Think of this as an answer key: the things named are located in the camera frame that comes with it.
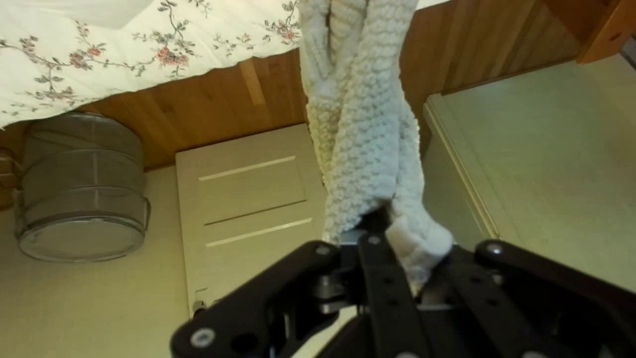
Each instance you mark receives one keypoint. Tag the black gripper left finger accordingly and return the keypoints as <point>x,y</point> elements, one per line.
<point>299,298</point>

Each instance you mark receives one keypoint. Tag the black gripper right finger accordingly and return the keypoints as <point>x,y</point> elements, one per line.
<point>529,310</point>

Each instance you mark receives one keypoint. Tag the floral print bed sheet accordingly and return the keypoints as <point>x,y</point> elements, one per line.
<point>100,40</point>

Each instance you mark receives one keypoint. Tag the grey mesh laundry hamper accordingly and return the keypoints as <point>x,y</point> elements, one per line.
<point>80,191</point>

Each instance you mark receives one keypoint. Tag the cream waffle weave towel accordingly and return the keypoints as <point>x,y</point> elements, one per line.
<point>370,131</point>

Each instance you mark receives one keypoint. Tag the white panel door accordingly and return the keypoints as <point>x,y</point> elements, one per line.
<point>251,191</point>

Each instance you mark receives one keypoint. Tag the brown wooden bed footboard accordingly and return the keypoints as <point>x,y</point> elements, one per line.
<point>609,32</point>

